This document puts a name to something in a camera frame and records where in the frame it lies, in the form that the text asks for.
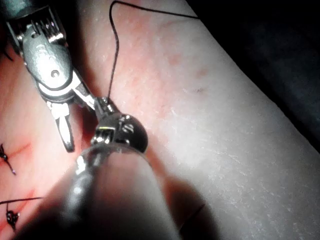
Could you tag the black stitching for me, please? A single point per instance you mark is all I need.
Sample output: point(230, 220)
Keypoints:
point(11, 217)

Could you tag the tissue pad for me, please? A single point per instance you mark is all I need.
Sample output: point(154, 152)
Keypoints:
point(200, 125)

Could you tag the left arm needle driver jaw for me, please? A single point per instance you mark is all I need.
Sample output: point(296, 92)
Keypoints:
point(111, 107)
point(100, 110)

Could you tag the black thread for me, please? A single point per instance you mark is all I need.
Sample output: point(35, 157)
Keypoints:
point(117, 50)

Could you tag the left arm needle driver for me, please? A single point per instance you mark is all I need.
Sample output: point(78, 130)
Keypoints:
point(130, 132)

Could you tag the dark left arm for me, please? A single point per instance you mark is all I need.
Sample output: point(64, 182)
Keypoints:
point(120, 200)

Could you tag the right arm needle driver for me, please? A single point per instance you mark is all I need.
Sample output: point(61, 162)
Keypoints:
point(47, 60)

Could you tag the right arm needle driver jaw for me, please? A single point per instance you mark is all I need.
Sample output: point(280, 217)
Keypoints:
point(63, 125)
point(83, 92)

